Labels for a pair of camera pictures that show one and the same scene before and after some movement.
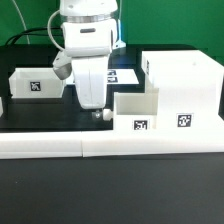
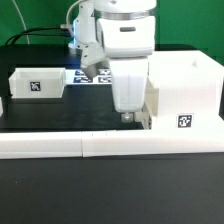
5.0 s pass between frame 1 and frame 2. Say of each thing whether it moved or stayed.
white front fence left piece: stayed
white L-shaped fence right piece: stayed
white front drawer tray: moved
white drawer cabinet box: stayed
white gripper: moved
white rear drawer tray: stayed
